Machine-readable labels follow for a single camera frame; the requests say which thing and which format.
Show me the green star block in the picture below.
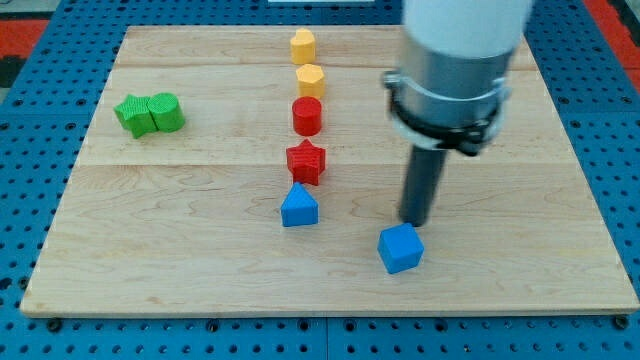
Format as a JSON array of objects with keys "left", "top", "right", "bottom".
[{"left": 114, "top": 94, "right": 157, "bottom": 139}]

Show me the black clamp ring with cable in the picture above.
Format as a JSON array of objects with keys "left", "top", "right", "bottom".
[{"left": 382, "top": 71, "right": 511, "bottom": 158}]

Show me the red star block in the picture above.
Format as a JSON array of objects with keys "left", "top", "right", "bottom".
[{"left": 286, "top": 139, "right": 326, "bottom": 186}]

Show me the red cylinder block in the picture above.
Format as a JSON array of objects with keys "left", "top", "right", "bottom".
[{"left": 292, "top": 96, "right": 322, "bottom": 136}]

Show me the yellow hexagon block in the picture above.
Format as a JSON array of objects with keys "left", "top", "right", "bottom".
[{"left": 296, "top": 64, "right": 325, "bottom": 99}]

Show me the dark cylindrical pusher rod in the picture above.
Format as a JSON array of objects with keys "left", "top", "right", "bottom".
[{"left": 399, "top": 146, "right": 448, "bottom": 227}]

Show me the blue triangle block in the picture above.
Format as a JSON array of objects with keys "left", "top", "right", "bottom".
[{"left": 280, "top": 182, "right": 319, "bottom": 227}]

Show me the light wooden board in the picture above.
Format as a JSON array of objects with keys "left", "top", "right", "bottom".
[{"left": 21, "top": 26, "right": 639, "bottom": 318}]

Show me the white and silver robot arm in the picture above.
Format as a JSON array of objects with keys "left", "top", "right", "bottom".
[{"left": 383, "top": 0, "right": 533, "bottom": 156}]

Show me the yellow heart block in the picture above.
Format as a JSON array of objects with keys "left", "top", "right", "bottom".
[{"left": 290, "top": 28, "right": 316, "bottom": 65}]

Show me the blue cube block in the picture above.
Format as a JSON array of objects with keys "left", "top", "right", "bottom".
[{"left": 377, "top": 223, "right": 424, "bottom": 274}]

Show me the green cylinder block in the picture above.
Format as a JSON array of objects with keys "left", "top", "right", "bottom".
[{"left": 147, "top": 92, "right": 185, "bottom": 133}]

